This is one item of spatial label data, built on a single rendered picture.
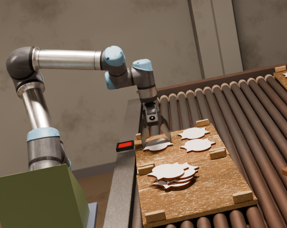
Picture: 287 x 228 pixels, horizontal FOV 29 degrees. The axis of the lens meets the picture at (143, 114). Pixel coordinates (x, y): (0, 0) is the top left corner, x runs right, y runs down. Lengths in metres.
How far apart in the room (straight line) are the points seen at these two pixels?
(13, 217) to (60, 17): 2.91
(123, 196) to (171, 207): 0.27
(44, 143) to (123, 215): 0.38
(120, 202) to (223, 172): 0.37
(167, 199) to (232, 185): 0.21
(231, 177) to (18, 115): 3.13
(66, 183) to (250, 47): 3.13
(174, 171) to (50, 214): 0.44
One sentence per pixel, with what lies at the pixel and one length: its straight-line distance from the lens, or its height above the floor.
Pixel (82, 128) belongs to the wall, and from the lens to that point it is 4.75.
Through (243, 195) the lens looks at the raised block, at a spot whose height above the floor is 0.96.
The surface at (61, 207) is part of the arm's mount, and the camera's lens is 1.83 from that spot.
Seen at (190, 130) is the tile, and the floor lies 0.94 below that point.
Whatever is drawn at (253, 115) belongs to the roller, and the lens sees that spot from 2.53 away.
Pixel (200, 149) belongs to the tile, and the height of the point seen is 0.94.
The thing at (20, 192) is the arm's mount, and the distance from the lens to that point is 1.83.
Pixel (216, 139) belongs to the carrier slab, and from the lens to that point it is 2.26.
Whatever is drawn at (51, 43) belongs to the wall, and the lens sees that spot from 4.62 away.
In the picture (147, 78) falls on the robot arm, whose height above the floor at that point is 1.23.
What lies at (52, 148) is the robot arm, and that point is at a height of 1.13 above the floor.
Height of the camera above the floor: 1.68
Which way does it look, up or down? 15 degrees down
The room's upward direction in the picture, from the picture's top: 12 degrees counter-clockwise
